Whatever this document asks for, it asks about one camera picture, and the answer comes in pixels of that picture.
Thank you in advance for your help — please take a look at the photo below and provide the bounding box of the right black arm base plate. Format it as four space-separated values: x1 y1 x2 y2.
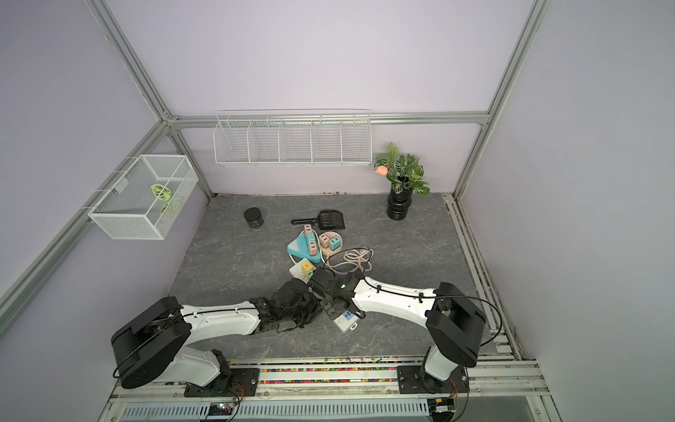
397 365 469 395

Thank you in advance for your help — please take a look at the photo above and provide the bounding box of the round beige power socket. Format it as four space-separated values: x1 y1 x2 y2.
318 231 343 253

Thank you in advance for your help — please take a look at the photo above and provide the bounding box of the long white power strip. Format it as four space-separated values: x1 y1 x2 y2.
289 261 361 332

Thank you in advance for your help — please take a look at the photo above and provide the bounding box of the black ribbed vase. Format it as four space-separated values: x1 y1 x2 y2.
387 183 413 221

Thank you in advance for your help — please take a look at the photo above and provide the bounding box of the teal triangular power socket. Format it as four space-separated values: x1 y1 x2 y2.
287 232 323 264

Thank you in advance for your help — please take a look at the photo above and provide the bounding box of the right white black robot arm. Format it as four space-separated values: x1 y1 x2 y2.
307 268 487 383

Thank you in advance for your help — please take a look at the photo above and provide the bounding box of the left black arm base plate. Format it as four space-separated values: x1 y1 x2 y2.
184 367 260 397

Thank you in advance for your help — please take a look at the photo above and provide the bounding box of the white slotted cable duct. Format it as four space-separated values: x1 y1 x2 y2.
115 398 431 421

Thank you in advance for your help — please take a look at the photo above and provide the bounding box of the beige coiled power cable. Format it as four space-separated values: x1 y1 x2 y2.
322 247 375 278

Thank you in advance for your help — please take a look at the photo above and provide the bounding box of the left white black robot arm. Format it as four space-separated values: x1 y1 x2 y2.
111 279 320 395

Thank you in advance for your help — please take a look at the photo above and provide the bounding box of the long white wire shelf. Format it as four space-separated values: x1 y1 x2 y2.
213 109 374 166

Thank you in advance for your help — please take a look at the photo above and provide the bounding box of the green artificial plant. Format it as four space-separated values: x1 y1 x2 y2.
374 142 431 195

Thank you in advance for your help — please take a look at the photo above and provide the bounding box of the small black round jar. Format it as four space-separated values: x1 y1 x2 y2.
244 207 265 229

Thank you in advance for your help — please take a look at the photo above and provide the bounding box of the green leaf in basket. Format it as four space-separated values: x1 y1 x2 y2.
150 184 178 216

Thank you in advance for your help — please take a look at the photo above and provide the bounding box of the yellow plug adapter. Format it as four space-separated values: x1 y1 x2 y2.
300 260 315 277

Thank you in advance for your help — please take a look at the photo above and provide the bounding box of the white wire basket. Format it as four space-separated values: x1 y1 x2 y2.
88 155 199 240

